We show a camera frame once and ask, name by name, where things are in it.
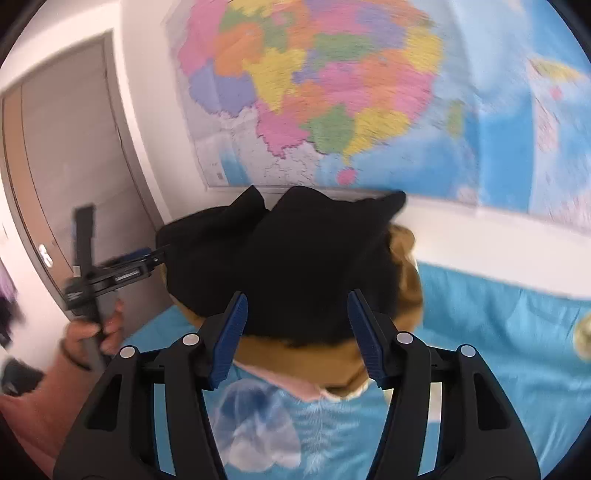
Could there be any black garment with brass buttons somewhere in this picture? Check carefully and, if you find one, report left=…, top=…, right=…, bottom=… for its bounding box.
left=154, top=185, right=407, bottom=349

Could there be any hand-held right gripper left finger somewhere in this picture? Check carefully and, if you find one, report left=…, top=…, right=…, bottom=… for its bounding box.
left=53, top=291, right=250, bottom=480

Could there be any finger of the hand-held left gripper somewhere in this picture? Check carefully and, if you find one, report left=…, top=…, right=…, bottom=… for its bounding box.
left=88, top=263, right=155, bottom=292
left=104, top=247, right=171, bottom=274

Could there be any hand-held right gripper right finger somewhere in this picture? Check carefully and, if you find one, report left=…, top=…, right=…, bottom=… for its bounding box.
left=347, top=288, right=541, bottom=480

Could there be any person's left hand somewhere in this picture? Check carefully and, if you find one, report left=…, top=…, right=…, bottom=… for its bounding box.
left=60, top=298, right=126, bottom=370

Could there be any grey door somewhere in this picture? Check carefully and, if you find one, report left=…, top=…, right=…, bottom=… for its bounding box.
left=0, top=30, right=171, bottom=315

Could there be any blue flower print blanket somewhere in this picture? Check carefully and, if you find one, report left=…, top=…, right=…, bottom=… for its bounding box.
left=120, top=258, right=591, bottom=480

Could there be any person's left forearm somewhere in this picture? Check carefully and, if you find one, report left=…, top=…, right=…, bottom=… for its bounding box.
left=0, top=342, right=100, bottom=480

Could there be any colourful wall map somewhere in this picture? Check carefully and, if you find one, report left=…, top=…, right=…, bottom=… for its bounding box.
left=164, top=0, right=591, bottom=232

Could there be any brown garment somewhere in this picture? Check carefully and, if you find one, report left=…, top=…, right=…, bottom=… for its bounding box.
left=178, top=224, right=426, bottom=400

